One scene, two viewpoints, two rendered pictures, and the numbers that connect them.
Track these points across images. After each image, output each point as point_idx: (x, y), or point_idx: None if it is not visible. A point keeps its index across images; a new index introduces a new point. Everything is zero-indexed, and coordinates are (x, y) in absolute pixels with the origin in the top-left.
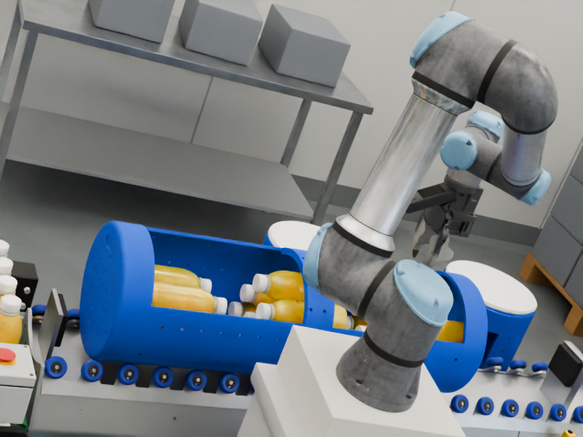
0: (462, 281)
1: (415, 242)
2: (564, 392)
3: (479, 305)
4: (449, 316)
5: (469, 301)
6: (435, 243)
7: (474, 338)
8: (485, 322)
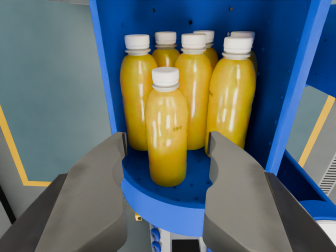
0: (203, 222)
1: (224, 148)
2: (174, 235)
3: (151, 217)
4: (206, 178)
5: (155, 208)
6: (52, 211)
7: (121, 182)
8: (133, 208)
